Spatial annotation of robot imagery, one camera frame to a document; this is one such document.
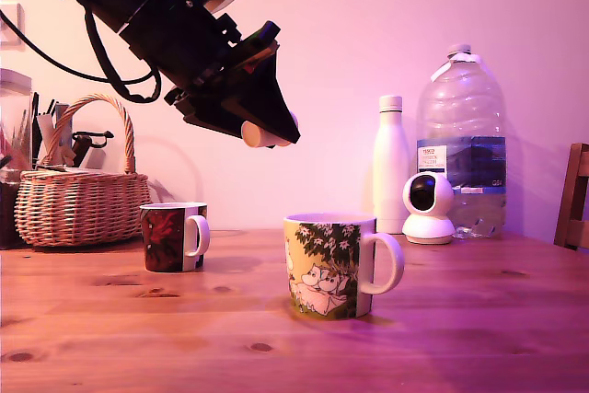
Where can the small white round camera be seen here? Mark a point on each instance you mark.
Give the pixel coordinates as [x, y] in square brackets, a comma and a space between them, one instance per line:
[428, 213]

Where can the white metal bottle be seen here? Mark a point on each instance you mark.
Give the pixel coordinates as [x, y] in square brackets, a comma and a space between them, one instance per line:
[391, 172]

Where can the wooden chair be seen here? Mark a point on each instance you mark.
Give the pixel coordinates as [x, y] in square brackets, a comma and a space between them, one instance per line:
[575, 199]

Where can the large clear water bottle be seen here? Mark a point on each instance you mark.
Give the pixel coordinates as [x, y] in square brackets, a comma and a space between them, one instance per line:
[465, 112]

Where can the yellow green cartoon mug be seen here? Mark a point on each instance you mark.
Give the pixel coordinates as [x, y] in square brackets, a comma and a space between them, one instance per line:
[322, 269]

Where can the white wall switch plate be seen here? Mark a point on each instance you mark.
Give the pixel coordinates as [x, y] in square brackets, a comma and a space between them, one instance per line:
[9, 25]

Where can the glass storage jar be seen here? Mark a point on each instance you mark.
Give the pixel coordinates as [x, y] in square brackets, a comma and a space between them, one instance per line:
[14, 135]

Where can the white card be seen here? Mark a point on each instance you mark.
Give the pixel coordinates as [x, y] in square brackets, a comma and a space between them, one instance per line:
[48, 135]

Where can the pale coffee capsule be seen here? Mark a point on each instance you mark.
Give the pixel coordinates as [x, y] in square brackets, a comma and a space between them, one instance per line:
[252, 135]

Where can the dark red patterned mug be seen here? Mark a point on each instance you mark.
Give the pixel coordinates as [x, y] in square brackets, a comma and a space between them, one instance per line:
[161, 236]

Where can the black hand tool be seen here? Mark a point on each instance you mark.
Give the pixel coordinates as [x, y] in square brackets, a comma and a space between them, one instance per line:
[87, 141]

